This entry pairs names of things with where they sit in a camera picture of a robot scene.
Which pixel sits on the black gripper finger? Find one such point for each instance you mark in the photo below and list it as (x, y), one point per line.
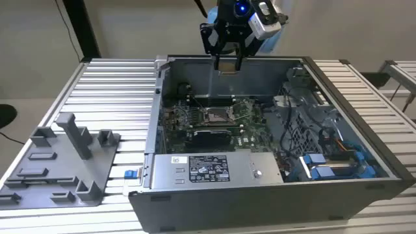
(216, 61)
(239, 58)

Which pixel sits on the silver CPU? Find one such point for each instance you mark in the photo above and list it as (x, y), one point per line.
(227, 67)

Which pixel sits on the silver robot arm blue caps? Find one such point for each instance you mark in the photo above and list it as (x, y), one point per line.
(271, 45)

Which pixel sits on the RAM slot with white clip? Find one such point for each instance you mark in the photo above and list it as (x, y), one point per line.
(211, 96)
(211, 100)

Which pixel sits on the CPU socket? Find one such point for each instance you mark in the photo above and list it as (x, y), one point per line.
(216, 116)

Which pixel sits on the black RAM slot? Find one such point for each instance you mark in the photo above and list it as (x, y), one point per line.
(218, 125)

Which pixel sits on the grey plastic drive latch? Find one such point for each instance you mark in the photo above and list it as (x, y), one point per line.
(298, 74)

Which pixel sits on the grey metal drive cage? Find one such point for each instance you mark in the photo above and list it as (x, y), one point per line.
(292, 117)

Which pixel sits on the green motherboard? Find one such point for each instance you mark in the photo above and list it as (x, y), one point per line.
(256, 131)

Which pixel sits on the black graphics card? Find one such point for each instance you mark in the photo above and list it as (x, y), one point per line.
(211, 137)

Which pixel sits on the black box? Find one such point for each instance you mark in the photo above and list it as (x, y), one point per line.
(374, 79)

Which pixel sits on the silver power supply unit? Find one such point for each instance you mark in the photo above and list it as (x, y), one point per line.
(163, 170)

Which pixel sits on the black open PC case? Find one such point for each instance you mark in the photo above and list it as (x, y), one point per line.
(227, 209)

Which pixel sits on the black round seat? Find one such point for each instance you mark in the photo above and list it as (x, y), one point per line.
(7, 115)

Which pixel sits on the grey parts rack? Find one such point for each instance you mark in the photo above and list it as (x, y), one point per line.
(39, 192)

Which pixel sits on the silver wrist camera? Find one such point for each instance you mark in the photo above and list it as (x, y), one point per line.
(264, 23)

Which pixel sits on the black upright post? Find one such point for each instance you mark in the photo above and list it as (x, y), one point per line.
(83, 29)

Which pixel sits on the aluminium side table frame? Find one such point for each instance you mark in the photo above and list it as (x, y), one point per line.
(395, 73)

